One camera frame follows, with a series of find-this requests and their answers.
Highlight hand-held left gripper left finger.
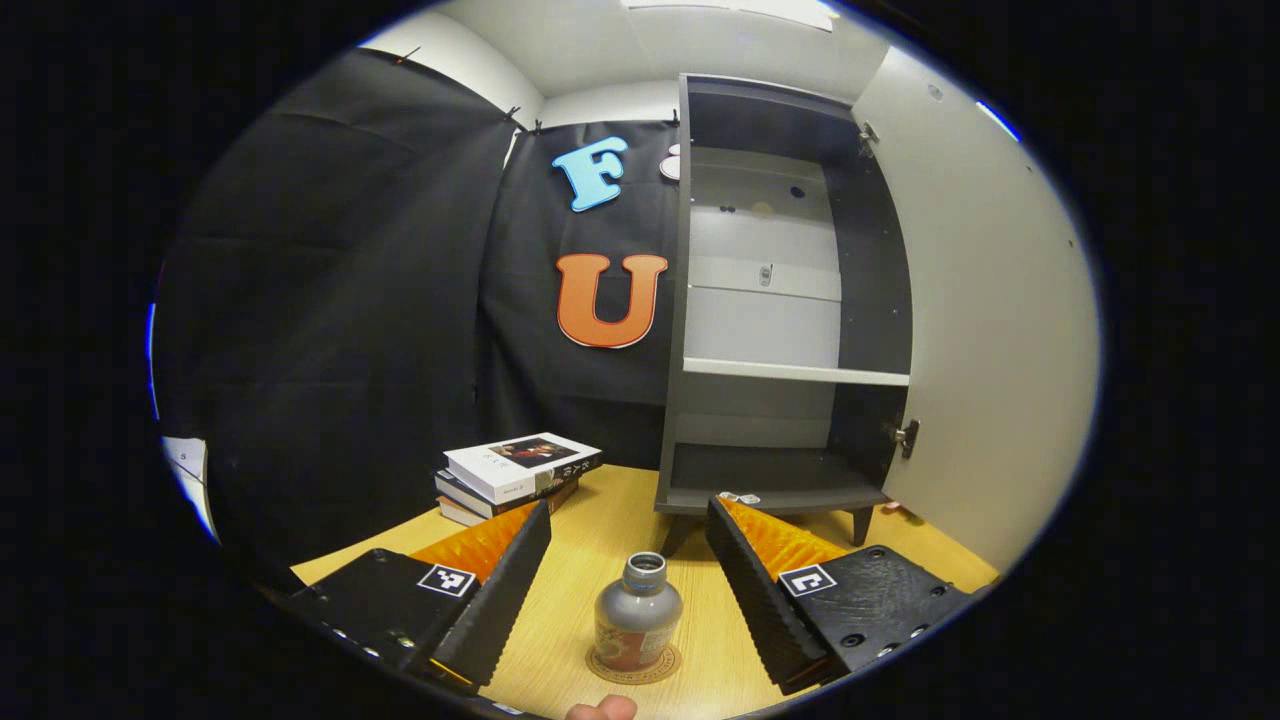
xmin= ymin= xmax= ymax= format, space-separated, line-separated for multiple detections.
xmin=290 ymin=500 xmax=554 ymax=697

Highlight silver bottle with red label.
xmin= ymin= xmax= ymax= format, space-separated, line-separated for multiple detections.
xmin=594 ymin=551 xmax=684 ymax=673

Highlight round brown coaster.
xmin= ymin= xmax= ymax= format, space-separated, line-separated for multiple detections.
xmin=585 ymin=640 xmax=684 ymax=687

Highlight beige cabinet door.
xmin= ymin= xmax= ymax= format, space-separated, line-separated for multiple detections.
xmin=850 ymin=45 xmax=1102 ymax=574

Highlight dark book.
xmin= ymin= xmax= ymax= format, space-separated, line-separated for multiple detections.
xmin=435 ymin=468 xmax=583 ymax=520

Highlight dark grey cabinet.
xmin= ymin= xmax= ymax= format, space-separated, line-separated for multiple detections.
xmin=655 ymin=73 xmax=917 ymax=558

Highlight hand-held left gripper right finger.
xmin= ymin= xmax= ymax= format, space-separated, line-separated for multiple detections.
xmin=705 ymin=497 xmax=972 ymax=697

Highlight ceiling light panel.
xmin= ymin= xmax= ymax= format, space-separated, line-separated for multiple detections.
xmin=620 ymin=0 xmax=837 ymax=32

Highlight black backdrop cloth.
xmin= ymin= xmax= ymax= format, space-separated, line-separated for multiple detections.
xmin=150 ymin=45 xmax=693 ymax=593

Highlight white paper sheet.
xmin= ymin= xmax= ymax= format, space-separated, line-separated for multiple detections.
xmin=160 ymin=435 xmax=220 ymax=542

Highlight brown-edged book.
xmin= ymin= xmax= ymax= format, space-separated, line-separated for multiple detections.
xmin=437 ymin=480 xmax=580 ymax=529

